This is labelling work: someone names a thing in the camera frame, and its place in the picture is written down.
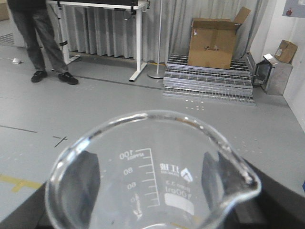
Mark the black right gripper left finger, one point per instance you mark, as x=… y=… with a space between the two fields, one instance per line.
x=31 y=210

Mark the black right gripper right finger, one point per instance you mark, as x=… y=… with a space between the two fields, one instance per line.
x=269 y=200

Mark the clear 100ml glass beaker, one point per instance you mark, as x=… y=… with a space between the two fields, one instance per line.
x=154 y=169

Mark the grey metal cabinet box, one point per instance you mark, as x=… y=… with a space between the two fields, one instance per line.
x=271 y=75

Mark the stack of metal gratings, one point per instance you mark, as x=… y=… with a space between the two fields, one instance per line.
x=233 y=85

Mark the white floor lamp stand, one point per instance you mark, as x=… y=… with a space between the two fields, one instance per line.
x=156 y=74

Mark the white floor power adapter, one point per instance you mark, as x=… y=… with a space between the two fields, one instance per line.
x=16 y=61

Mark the small cardboard box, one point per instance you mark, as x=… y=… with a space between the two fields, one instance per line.
x=286 y=51

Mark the large open cardboard box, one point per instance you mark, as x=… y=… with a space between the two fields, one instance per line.
x=213 y=41

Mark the grey curtain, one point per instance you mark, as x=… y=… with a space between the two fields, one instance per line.
x=176 y=25

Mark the white standing desk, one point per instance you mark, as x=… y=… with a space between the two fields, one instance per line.
x=101 y=27

